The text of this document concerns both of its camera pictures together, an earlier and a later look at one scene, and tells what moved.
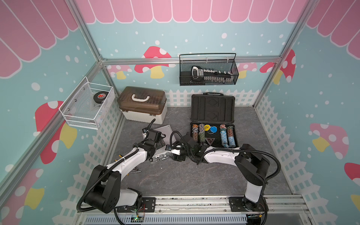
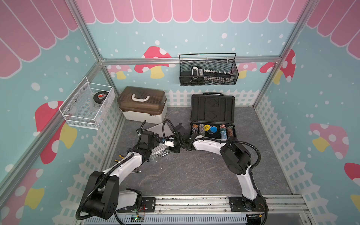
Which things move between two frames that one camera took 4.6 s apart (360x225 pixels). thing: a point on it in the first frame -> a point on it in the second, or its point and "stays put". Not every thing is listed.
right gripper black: [177, 157] -> [174, 150]
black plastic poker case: [213, 116] stays put
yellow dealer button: [207, 127] stays put
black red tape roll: [99, 96] stays put
